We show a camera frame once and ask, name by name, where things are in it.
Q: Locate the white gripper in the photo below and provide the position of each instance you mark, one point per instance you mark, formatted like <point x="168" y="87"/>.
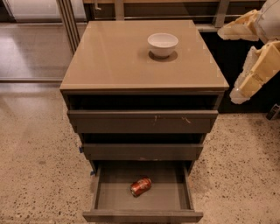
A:
<point x="269" y="21"/>

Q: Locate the red coke can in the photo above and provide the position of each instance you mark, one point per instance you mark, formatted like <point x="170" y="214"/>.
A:
<point x="140" y="186"/>

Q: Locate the grey drawer cabinet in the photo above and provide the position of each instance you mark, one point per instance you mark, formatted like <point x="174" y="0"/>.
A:
<point x="113" y="69"/>

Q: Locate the grey open bottom drawer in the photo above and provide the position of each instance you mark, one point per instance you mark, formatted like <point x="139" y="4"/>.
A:
<point x="168" y="201"/>

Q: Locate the grey top drawer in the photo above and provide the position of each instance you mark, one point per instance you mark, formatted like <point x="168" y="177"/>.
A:
<point x="143" y="122"/>

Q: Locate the grey middle drawer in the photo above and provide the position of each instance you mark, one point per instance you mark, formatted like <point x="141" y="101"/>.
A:
<point x="142" y="151"/>

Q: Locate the dark object on floor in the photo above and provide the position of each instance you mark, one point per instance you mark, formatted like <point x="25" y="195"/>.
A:
<point x="273" y="113"/>

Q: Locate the white ceramic bowl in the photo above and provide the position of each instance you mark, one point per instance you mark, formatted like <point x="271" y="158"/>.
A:
<point x="162" y="45"/>

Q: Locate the metal railing frame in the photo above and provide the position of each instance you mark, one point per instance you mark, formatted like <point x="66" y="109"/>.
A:
<point x="213" y="14"/>

